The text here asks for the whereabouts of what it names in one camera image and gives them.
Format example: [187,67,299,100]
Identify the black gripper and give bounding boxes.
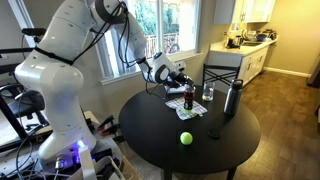
[165,73,195,90]

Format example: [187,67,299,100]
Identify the green tennis ball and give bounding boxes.
[179,131,194,146]

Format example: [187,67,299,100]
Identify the clear glass mug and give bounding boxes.
[201,81,216,102]

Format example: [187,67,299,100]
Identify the checkered dish cloth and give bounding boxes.
[164,96,209,121]

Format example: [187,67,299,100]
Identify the black folding chair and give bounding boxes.
[202,63,242,92]

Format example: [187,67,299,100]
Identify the dark metal water bottle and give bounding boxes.
[223,78,244,117]

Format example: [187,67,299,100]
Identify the black round lid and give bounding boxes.
[207,127,222,140]

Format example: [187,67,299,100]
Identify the white framed window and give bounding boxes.
[94,0,205,85]

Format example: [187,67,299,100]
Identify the white kitchen counter island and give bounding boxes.
[207,37,278,88]

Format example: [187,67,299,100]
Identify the dishes on counter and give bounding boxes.
[223,28,278,49]

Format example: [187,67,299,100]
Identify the orange tipped black clamp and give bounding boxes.
[100,123,122,138]
[97,114,116,131]

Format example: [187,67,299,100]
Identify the black table leg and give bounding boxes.
[225,166,238,180]
[161,168,174,180]

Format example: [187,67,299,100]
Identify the white upper cabinets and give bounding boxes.
[213,0,277,25]

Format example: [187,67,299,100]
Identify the wooden robot stand board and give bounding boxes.
[83,109,143,180]

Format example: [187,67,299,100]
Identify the black office chair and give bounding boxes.
[0,82,49,134]

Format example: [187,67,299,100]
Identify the white wall outlet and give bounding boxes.
[175,60,187,72]

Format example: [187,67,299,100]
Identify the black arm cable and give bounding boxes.
[117,1,149,68]

